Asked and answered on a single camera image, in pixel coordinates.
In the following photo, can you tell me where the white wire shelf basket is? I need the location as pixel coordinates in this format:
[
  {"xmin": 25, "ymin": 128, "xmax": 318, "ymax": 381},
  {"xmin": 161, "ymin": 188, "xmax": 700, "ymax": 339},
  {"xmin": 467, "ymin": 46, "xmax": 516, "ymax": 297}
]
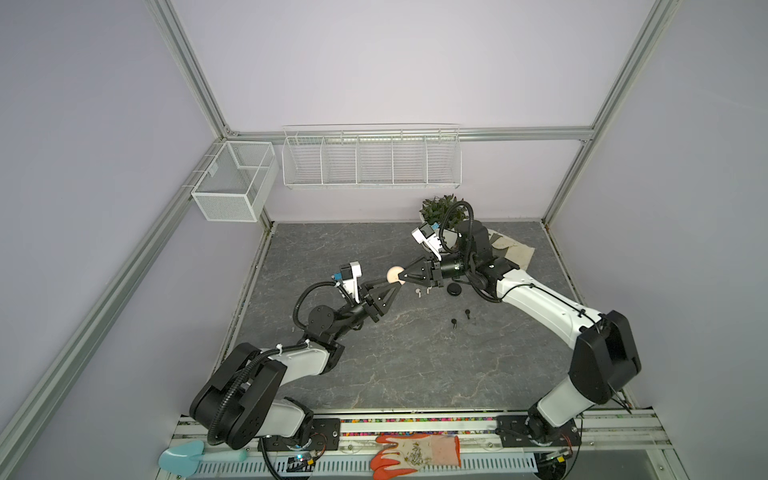
[{"xmin": 282, "ymin": 123, "xmax": 463, "ymax": 189}]

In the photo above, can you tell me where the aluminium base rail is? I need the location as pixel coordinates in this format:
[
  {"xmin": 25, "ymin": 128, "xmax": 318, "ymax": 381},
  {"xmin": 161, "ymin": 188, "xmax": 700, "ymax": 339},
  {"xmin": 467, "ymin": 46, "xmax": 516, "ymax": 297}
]
[{"xmin": 173, "ymin": 409, "xmax": 676, "ymax": 452}]

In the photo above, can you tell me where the black earbud charging case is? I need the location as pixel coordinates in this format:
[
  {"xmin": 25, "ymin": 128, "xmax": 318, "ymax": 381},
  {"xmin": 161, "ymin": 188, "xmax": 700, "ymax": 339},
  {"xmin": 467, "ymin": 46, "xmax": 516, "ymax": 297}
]
[{"xmin": 446, "ymin": 282, "xmax": 463, "ymax": 297}]

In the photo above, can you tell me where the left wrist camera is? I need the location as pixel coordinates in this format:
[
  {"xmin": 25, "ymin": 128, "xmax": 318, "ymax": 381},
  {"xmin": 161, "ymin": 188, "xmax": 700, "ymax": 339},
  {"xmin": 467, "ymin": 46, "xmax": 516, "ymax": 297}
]
[{"xmin": 333, "ymin": 261, "xmax": 362, "ymax": 304}]

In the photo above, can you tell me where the pink earbud charging case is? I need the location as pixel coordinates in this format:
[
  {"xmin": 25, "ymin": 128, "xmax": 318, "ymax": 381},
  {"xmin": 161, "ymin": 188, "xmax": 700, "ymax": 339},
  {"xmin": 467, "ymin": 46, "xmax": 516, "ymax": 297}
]
[{"xmin": 386, "ymin": 266, "xmax": 405, "ymax": 285}]

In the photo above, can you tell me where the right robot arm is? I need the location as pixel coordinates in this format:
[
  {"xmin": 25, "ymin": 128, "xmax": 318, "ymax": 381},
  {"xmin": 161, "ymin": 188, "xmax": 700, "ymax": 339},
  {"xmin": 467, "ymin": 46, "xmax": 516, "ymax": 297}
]
[{"xmin": 387, "ymin": 201, "xmax": 642, "ymax": 445}]

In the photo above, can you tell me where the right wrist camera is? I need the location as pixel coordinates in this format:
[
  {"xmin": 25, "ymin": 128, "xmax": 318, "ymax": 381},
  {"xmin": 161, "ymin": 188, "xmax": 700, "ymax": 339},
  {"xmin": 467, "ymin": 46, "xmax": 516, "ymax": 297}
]
[{"xmin": 411, "ymin": 223, "xmax": 443, "ymax": 261}]

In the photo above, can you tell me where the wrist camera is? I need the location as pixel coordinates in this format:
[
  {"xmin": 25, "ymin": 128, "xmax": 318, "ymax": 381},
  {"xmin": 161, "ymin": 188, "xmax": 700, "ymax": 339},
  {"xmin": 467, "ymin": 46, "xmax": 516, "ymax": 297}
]
[
  {"xmin": 333, "ymin": 261, "xmax": 362, "ymax": 304},
  {"xmin": 411, "ymin": 223, "xmax": 443, "ymax": 261}
]

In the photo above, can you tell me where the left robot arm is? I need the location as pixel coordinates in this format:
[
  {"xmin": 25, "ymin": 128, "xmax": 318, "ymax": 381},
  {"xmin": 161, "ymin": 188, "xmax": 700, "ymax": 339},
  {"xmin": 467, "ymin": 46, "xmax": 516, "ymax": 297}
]
[{"xmin": 189, "ymin": 279, "xmax": 403, "ymax": 450}]

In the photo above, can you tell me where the potted green plant white pot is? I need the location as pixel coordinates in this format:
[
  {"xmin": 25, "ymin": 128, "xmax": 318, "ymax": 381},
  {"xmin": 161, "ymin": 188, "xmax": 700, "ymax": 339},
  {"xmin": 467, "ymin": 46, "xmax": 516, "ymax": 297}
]
[{"xmin": 419, "ymin": 194, "xmax": 469, "ymax": 247}]

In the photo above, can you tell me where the red white work glove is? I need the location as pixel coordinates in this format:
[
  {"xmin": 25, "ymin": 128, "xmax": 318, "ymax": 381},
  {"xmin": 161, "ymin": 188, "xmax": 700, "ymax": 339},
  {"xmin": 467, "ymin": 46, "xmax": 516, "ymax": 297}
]
[{"xmin": 370, "ymin": 434, "xmax": 462, "ymax": 480}]

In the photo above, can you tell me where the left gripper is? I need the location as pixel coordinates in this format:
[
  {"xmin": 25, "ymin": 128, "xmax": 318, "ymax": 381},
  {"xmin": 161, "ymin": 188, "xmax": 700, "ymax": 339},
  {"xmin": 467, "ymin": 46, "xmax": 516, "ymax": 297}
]
[{"xmin": 330, "ymin": 277, "xmax": 400, "ymax": 342}]

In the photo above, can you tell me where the teal plastic scoop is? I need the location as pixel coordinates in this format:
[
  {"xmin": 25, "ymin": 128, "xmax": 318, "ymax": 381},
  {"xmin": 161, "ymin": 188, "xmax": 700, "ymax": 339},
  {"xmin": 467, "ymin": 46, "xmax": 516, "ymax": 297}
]
[{"xmin": 158, "ymin": 440, "xmax": 248, "ymax": 478}]

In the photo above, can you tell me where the beige gardening glove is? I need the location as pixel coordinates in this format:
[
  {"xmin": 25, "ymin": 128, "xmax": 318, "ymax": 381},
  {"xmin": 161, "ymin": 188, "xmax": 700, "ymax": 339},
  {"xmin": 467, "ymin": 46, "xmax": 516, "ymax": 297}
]
[{"xmin": 488, "ymin": 229, "xmax": 535, "ymax": 270}]

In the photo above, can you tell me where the white mesh box basket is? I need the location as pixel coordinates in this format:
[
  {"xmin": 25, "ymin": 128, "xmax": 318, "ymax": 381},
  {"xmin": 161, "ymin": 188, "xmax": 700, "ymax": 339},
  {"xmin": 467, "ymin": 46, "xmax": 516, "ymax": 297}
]
[{"xmin": 192, "ymin": 141, "xmax": 279, "ymax": 223}]

